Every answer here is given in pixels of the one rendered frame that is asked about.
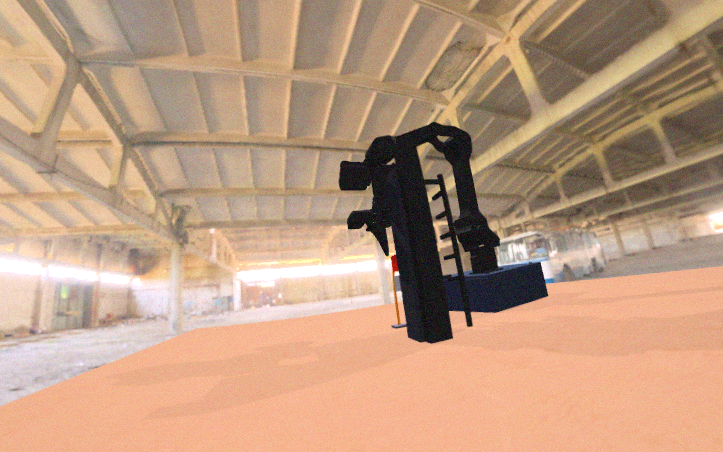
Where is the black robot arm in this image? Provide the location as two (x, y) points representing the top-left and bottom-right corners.
(338, 122), (503, 275)

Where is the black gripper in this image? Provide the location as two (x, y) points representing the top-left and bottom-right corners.
(347, 185), (391, 257)

